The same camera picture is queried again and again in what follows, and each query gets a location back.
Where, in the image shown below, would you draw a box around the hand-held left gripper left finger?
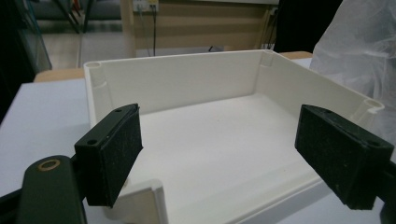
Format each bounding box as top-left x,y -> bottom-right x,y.
74,103 -> 144,209

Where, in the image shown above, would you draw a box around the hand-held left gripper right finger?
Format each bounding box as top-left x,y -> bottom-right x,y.
294,104 -> 396,211

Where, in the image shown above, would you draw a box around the clear plastic bag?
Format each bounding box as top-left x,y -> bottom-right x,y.
309,0 -> 396,147

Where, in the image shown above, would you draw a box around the white plastic box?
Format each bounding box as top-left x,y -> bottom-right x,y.
83,49 -> 386,224

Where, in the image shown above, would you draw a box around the white table board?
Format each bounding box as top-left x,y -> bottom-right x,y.
0,57 -> 396,224

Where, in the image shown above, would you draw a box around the dark cabinet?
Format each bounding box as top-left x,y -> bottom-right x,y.
0,0 -> 53,122

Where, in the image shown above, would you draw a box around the black stand legs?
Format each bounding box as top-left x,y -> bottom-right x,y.
51,0 -> 95,35

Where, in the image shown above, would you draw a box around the wooden cabinet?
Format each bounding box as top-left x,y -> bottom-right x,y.
120,0 -> 279,59

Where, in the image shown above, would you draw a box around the wall socket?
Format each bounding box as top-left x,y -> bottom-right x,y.
133,0 -> 160,13

